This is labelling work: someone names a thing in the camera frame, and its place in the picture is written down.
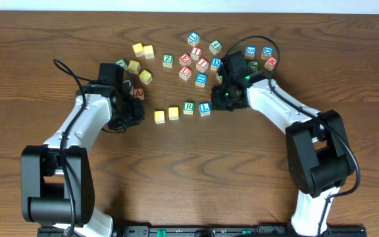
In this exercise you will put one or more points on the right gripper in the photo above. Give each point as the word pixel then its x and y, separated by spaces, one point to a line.
pixel 222 99

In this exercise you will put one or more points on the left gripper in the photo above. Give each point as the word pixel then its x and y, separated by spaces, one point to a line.
pixel 134 112

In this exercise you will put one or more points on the blue L block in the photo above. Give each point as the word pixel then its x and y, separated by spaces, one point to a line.
pixel 204 109

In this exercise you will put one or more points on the yellow C block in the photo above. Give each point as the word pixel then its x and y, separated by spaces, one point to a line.
pixel 159 117

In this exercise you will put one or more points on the green R block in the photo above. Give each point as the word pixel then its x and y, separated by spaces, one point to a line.
pixel 188 107

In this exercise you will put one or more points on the yellow O block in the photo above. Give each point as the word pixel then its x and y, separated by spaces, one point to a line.
pixel 173 113

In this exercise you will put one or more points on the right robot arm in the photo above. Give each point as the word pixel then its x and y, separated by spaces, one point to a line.
pixel 319 156

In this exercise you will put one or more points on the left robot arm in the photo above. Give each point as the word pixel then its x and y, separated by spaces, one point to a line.
pixel 56 182

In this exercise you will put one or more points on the green N block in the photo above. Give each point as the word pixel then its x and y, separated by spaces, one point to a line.
pixel 219 78

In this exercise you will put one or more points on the red A block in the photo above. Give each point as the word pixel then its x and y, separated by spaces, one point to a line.
pixel 139 93

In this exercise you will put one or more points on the blue H block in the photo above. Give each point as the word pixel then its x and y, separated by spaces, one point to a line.
pixel 201 80

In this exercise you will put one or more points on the blue D block centre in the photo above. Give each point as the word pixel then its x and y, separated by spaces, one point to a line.
pixel 215 63

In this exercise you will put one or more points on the blue d block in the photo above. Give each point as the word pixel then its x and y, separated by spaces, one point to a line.
pixel 215 63
pixel 267 52

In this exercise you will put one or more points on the green J block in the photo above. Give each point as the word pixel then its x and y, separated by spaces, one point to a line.
pixel 254 65

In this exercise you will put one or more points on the yellow block centre left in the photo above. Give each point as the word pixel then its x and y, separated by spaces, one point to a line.
pixel 145 77

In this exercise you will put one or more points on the red I block lower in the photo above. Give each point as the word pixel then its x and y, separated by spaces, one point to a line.
pixel 202 65

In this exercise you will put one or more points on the red i block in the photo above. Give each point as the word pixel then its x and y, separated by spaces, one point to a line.
pixel 202 65
pixel 195 53

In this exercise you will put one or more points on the blue 5 block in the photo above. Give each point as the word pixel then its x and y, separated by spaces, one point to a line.
pixel 250 52

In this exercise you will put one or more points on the red M block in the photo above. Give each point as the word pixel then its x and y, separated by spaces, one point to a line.
pixel 271 63

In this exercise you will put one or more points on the green 4 block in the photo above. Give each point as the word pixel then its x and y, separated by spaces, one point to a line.
pixel 215 47

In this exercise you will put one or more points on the red U block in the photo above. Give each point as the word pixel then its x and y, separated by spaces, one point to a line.
pixel 185 73

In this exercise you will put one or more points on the blue D block right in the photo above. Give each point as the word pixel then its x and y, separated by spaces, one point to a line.
pixel 267 52

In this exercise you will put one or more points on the red I block upper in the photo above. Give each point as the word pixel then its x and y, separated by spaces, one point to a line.
pixel 195 53

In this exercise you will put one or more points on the red E block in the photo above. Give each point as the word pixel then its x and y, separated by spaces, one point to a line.
pixel 185 59

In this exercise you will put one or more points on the yellow block top left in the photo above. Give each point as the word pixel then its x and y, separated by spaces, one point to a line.
pixel 138 49

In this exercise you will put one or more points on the yellow S block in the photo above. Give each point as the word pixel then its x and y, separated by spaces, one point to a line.
pixel 148 51

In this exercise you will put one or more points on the green Z block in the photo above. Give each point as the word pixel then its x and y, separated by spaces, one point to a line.
pixel 168 60

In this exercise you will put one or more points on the blue block top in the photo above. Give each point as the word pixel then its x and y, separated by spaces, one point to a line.
pixel 193 39

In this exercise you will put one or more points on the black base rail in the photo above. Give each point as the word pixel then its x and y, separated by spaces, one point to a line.
pixel 262 230

